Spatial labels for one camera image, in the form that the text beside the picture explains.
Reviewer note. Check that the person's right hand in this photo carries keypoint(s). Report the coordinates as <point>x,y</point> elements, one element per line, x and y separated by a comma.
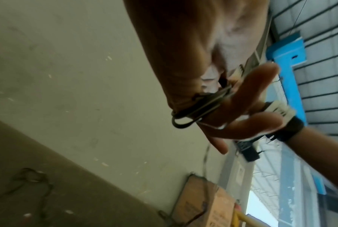
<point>256,127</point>

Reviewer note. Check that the person's left hand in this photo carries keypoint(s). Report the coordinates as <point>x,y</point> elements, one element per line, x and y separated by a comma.
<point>185,44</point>

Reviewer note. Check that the brown cardboard box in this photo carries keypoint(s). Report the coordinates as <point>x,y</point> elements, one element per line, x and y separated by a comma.
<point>205,204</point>

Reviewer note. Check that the black wrist band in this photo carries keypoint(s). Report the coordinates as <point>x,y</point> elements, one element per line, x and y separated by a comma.
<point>292,128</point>

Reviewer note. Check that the yellow pipe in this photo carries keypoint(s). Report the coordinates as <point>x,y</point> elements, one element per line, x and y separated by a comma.
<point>243,219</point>

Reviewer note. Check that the person's right forearm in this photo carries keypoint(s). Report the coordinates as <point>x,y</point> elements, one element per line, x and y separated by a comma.
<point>323,155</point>

